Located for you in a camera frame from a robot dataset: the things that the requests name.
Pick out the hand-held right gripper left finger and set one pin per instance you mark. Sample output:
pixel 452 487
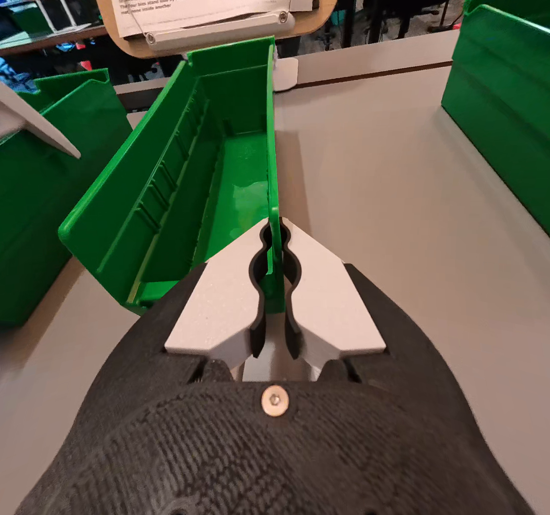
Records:
pixel 215 309

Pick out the clear box white frame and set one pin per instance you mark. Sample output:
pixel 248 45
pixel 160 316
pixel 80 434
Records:
pixel 62 10

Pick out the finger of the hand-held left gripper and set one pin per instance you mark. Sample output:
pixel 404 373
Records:
pixel 21 116

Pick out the green plastic bin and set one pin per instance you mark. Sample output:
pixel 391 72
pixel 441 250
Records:
pixel 172 206
pixel 51 206
pixel 507 111

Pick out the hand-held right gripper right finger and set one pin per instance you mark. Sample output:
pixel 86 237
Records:
pixel 335 309

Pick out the printed instruction sheet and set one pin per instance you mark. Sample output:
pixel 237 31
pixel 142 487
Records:
pixel 206 0

